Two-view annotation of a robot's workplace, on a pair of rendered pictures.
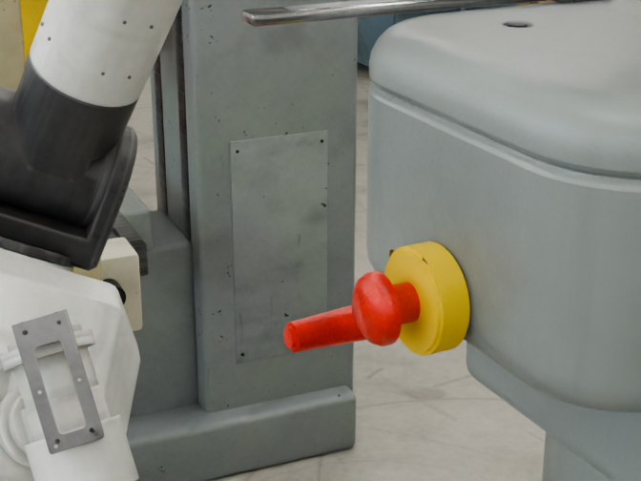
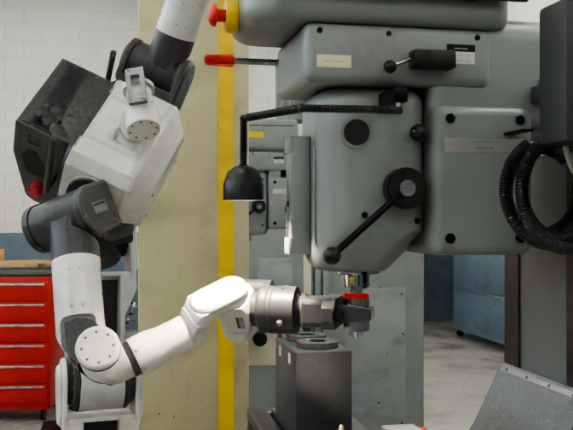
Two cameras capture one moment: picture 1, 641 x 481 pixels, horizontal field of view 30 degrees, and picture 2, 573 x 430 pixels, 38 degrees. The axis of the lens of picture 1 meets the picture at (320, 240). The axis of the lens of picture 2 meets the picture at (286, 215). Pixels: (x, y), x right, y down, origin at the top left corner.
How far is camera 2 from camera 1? 114 cm
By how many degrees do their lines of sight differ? 26
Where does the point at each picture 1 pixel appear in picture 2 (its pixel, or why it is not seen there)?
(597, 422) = (292, 66)
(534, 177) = not seen: outside the picture
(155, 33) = (194, 10)
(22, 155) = (150, 60)
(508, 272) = not seen: outside the picture
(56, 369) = (137, 87)
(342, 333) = (222, 59)
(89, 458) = (141, 109)
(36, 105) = (155, 39)
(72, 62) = (166, 20)
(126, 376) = (175, 135)
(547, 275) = not seen: outside the picture
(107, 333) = (168, 113)
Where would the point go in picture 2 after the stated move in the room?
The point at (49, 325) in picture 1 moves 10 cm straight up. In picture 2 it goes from (136, 70) to (136, 19)
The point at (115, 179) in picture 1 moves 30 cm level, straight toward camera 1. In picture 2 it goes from (182, 71) to (147, 42)
